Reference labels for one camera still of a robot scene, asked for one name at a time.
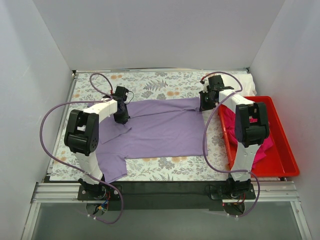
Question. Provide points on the white folded t shirt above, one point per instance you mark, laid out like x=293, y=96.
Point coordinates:
x=246, y=80

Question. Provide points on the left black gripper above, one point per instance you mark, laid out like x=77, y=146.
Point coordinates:
x=122, y=117

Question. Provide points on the aluminium frame rail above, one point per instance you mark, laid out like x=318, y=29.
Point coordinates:
x=167, y=211

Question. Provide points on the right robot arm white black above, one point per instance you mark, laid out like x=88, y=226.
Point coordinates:
x=251, y=129

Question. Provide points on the magenta t shirt in bin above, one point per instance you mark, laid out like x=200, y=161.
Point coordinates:
x=229, y=123

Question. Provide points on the red plastic bin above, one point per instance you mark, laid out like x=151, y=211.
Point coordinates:
x=279, y=160

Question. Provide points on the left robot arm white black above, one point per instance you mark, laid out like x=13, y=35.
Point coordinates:
x=84, y=129

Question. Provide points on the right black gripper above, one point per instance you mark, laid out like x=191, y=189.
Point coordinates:
x=205, y=104

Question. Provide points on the purple t shirt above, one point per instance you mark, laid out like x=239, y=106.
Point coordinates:
x=156, y=128

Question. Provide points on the floral table mat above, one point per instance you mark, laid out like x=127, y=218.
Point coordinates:
x=158, y=85

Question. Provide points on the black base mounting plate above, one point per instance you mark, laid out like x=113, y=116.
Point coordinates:
x=161, y=195

